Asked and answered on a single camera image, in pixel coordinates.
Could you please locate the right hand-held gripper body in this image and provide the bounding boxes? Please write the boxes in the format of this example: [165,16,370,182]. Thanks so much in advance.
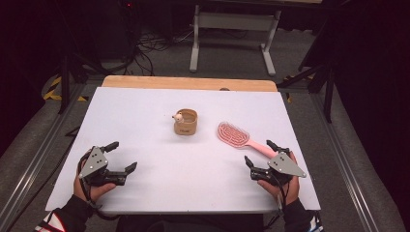
[249,151,308,188]

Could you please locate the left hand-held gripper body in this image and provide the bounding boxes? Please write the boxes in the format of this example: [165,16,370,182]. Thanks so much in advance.
[77,145,128,188]

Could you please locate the pink hairbrush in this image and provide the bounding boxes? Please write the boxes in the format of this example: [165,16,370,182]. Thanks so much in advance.
[217,121,279,160]

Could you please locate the tan bear pen holder cup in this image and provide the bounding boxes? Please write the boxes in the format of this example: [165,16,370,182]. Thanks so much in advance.
[171,108,199,136]

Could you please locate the person's left hand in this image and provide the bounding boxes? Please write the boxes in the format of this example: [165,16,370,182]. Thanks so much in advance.
[73,158,117,204]

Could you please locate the white board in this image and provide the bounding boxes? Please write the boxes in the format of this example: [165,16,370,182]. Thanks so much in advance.
[44,86,322,216]

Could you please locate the yellow black hazard tape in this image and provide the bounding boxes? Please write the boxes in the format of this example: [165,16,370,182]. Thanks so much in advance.
[43,74,90,102]
[282,74,316,104]

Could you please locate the black tripod stand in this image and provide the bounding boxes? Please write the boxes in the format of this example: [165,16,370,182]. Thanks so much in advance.
[276,59,337,124]
[57,52,109,116]

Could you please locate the wooden table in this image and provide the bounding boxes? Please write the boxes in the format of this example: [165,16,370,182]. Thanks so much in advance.
[101,74,278,93]

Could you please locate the grey metal stand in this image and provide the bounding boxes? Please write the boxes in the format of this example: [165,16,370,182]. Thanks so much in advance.
[189,3,282,77]

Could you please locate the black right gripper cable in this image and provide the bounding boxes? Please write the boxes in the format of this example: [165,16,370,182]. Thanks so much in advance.
[262,182,289,230]

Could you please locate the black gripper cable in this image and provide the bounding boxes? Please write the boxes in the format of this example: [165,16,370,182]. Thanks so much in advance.
[76,151,121,222]
[262,182,289,230]

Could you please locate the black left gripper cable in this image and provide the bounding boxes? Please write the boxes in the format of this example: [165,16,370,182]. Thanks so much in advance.
[76,151,121,222]

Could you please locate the aluminium floor rail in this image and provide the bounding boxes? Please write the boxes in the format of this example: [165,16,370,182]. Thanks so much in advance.
[0,82,87,228]
[309,92,381,232]

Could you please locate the black floor cables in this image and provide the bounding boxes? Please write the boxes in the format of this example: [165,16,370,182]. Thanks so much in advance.
[120,27,194,77]

